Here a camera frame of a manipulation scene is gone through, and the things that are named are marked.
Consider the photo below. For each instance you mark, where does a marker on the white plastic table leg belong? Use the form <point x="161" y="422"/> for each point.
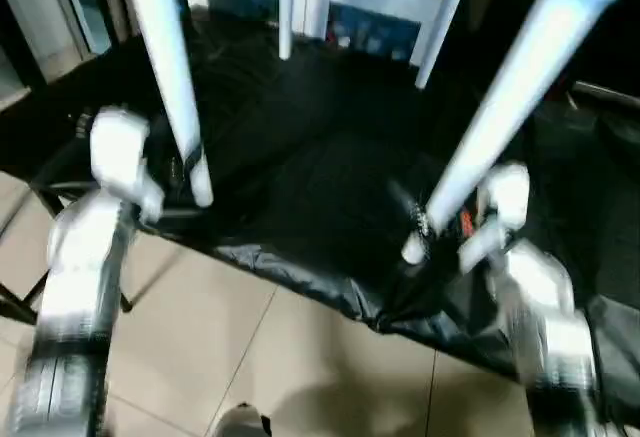
<point x="500" y="107"/>
<point x="160" y="57"/>
<point x="288" y="7"/>
<point x="440" y="22"/>

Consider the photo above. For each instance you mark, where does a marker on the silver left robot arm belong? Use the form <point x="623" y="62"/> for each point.
<point x="75" y="282"/>

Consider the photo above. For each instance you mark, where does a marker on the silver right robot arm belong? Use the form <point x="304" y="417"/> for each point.
<point x="540" y="307"/>

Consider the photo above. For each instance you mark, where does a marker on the black plastic mat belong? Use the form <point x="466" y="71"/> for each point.
<point x="325" y="182"/>

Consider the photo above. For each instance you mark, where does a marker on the white cabinet with glass doors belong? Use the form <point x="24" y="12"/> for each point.
<point x="315" y="7"/>

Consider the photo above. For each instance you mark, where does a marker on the black flat panel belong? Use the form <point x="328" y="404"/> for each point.
<point x="610" y="91"/>

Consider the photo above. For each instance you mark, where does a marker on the brown rounded object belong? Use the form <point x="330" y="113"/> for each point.
<point x="242" y="422"/>

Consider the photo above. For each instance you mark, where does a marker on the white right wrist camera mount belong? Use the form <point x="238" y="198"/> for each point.
<point x="505" y="197"/>

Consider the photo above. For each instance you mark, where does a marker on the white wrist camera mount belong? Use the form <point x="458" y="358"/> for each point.
<point x="117" y="152"/>
<point x="505" y="197"/>

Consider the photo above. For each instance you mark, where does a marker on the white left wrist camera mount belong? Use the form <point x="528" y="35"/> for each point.
<point x="117" y="152"/>

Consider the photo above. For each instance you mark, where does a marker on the black folding table frame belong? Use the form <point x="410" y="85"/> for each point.
<point x="15" y="302"/>

